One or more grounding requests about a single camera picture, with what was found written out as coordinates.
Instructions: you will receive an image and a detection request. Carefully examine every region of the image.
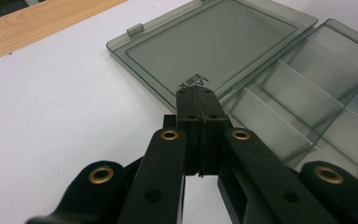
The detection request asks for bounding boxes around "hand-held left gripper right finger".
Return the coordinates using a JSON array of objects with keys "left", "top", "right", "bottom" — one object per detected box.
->
[{"left": 196, "top": 86, "right": 235, "bottom": 177}]

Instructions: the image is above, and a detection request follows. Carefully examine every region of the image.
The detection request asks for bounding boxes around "grey transparent compartment box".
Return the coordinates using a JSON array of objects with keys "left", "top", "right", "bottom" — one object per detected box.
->
[{"left": 105, "top": 0, "right": 358, "bottom": 189}]

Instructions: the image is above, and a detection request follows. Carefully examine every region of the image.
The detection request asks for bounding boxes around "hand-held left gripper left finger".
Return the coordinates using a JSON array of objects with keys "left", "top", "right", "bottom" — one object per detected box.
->
[{"left": 162, "top": 86, "right": 203, "bottom": 177}]

